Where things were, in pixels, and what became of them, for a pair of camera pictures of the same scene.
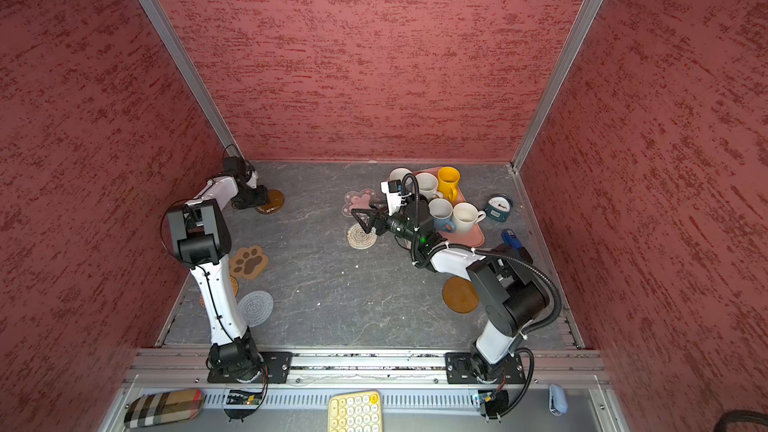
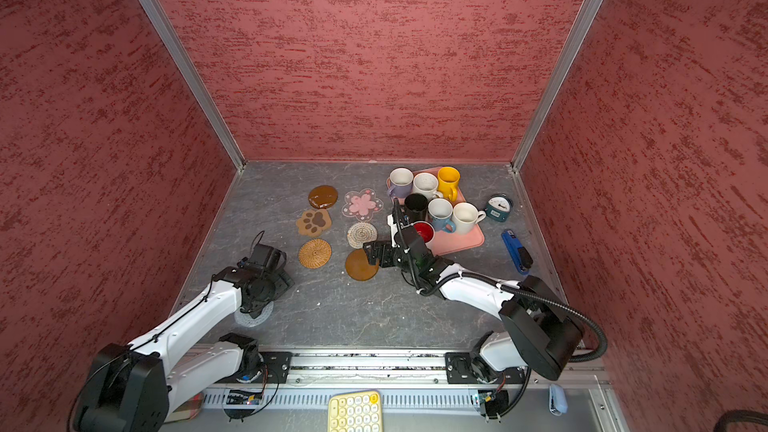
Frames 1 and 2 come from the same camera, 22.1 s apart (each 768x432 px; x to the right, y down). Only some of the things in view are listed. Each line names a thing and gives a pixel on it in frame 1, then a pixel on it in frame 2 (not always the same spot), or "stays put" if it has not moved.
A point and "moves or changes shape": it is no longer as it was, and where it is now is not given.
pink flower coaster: (359, 200) stays put
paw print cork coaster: (248, 262) moves or changes shape
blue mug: (440, 211) stays put
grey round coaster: (255, 308) stays put
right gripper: (373, 213) → (386, 246)
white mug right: (465, 215) stays put
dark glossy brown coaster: (276, 200) → (323, 196)
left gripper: (262, 198) → (282, 281)
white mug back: (427, 184) stays put
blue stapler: (511, 239) stays put
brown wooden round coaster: (460, 294) moves or changes shape
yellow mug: (448, 179) stays put
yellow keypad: (358, 411) stays put
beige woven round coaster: (358, 238) stays put
